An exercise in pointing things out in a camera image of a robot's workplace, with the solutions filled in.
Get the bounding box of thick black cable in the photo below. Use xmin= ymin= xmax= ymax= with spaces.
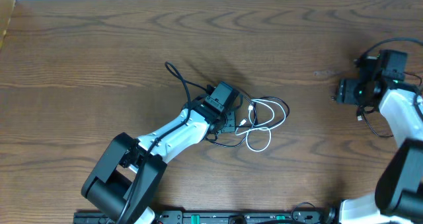
xmin=203 ymin=93 xmax=291 ymax=149

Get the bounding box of white usb cable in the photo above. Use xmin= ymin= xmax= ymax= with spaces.
xmin=235 ymin=98 xmax=287 ymax=153

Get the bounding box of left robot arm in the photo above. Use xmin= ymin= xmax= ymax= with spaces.
xmin=81 ymin=82 xmax=240 ymax=223

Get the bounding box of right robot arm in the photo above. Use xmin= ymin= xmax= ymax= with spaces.
xmin=336 ymin=50 xmax=422 ymax=224

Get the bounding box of cardboard panel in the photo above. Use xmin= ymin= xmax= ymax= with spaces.
xmin=0 ymin=0 xmax=16 ymax=48

